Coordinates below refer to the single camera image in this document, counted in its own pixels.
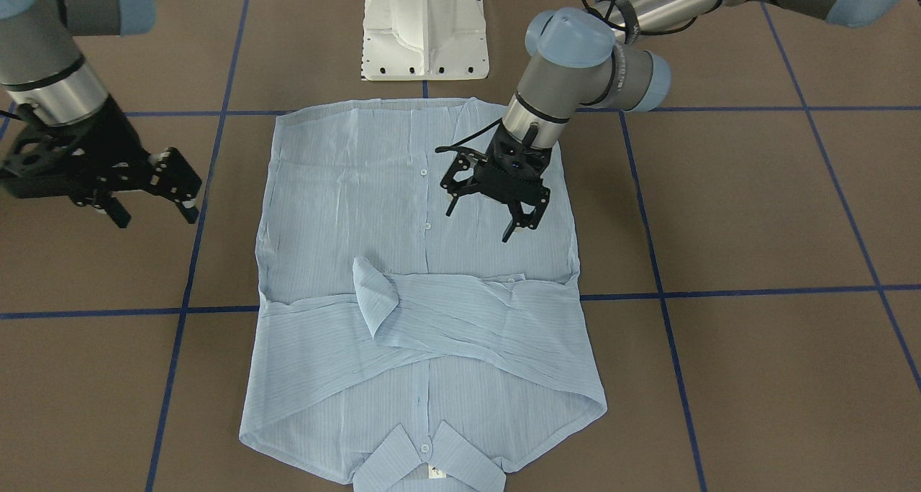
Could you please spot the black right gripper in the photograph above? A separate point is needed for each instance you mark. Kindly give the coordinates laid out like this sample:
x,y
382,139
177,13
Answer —
x,y
109,145

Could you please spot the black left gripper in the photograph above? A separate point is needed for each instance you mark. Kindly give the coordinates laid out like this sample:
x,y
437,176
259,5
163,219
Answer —
x,y
461,178

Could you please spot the light blue striped shirt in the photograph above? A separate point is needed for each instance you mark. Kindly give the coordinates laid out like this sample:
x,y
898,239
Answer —
x,y
396,348

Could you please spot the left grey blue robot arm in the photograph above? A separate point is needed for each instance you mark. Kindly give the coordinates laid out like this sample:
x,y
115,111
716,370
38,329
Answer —
x,y
587,57

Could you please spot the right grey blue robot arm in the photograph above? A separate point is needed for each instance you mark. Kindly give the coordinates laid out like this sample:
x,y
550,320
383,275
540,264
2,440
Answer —
x,y
43,65

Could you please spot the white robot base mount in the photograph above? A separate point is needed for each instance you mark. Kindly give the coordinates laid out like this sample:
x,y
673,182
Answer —
x,y
424,40

